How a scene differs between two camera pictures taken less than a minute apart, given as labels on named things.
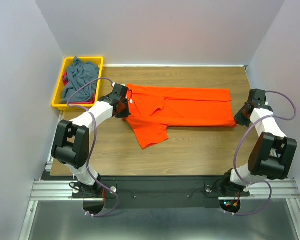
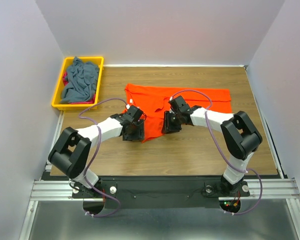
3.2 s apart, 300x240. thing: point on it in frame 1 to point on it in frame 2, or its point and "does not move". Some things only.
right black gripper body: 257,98 to 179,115
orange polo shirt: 153,108 does not move
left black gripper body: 124,112 to 140,121
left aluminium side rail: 50,162 does not move
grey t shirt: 79,74 does not move
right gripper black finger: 243,117 to 171,123
